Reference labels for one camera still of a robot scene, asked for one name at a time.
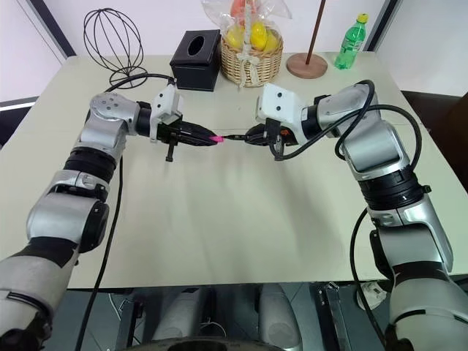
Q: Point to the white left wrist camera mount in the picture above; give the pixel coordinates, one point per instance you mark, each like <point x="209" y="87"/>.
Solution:
<point x="165" y="104"/>

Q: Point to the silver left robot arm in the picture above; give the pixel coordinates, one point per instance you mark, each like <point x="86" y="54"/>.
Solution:
<point x="95" y="131"/>

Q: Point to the wooden pole stand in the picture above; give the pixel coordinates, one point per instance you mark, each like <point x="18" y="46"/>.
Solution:
<point x="307" y="66"/>

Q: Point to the black marker pen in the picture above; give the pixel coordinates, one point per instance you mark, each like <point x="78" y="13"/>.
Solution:
<point x="234" y="137"/>

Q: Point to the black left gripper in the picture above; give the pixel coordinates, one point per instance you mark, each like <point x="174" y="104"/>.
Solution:
<point x="171" y="133"/>

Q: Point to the woven wicker basket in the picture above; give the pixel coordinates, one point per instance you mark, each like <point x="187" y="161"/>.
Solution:
<point x="265" y="64"/>

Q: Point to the clear plastic wrap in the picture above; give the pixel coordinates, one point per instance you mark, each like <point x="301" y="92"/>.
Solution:
<point x="279" y="11"/>

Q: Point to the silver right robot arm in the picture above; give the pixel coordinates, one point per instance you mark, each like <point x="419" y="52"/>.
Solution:
<point x="380" y="146"/>

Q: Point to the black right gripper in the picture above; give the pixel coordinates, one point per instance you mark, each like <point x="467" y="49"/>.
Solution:
<point x="278" y="139"/>

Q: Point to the small yellow lemon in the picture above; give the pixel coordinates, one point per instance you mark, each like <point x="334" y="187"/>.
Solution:
<point x="273" y="42"/>
<point x="234" y="37"/>

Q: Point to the large yellow lemon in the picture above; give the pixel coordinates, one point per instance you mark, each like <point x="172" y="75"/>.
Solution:
<point x="258" y="34"/>

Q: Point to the orange fruit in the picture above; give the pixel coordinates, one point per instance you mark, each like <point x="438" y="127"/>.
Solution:
<point x="239" y="8"/>

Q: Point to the black metal bar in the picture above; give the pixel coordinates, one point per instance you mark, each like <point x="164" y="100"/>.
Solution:
<point x="334" y="314"/>

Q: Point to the grey rounded shell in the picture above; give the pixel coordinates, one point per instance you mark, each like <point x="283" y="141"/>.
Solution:
<point x="279" y="314"/>

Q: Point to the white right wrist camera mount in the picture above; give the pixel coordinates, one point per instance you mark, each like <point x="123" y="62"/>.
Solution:
<point x="279" y="102"/>

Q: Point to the pink marker cap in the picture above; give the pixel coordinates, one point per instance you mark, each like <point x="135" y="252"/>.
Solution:
<point x="218" y="139"/>

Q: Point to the black leather tissue box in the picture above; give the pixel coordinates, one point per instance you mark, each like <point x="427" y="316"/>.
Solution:
<point x="194" y="69"/>

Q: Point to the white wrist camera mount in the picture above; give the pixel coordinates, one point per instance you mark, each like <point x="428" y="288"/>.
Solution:
<point x="279" y="102"/>
<point x="165" y="104"/>

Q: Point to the white plug block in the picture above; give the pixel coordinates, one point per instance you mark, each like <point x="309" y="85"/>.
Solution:
<point x="373" y="292"/>

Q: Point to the green plastic bottle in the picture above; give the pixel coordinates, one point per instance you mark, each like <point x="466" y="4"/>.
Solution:
<point x="349" y="47"/>

